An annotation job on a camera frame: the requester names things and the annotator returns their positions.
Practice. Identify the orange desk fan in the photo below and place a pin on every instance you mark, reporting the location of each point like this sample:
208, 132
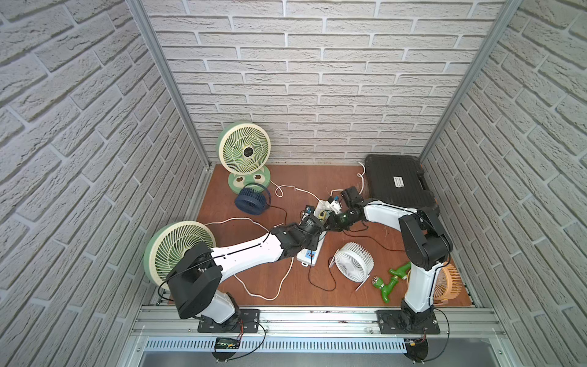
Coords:
449, 284

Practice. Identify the white desk fan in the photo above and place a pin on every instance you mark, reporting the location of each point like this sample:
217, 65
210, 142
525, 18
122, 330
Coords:
354, 262

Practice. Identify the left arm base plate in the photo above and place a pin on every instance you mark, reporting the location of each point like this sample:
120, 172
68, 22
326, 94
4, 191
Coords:
243, 321

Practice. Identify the navy blue desk fan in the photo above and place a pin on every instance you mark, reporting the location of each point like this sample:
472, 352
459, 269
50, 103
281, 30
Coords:
253, 199

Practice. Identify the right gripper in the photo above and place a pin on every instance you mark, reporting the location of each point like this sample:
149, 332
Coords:
334, 225

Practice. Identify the green fan at back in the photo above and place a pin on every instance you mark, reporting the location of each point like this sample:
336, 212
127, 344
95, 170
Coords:
243, 149

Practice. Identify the large green fan front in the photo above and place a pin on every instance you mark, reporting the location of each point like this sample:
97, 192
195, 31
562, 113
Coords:
168, 246

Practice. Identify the yellow USB charger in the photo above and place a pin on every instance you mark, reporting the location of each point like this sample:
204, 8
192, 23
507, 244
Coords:
324, 215

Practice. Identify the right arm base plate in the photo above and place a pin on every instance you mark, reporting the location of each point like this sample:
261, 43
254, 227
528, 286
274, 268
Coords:
404, 322

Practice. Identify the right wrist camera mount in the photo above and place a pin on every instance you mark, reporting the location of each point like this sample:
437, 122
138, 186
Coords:
350, 198

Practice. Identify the white power strip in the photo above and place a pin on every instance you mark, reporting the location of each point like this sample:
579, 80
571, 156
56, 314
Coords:
308, 257

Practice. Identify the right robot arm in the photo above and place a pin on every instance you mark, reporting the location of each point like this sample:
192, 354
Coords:
426, 245

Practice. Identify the small green circuit board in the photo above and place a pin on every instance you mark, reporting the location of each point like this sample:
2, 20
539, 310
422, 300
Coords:
225, 343

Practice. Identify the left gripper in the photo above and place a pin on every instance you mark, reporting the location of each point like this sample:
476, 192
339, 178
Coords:
314, 224

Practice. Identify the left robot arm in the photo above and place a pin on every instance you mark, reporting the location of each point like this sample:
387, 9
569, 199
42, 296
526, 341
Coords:
194, 280

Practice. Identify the black tool case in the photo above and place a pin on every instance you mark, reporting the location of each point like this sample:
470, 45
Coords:
399, 180

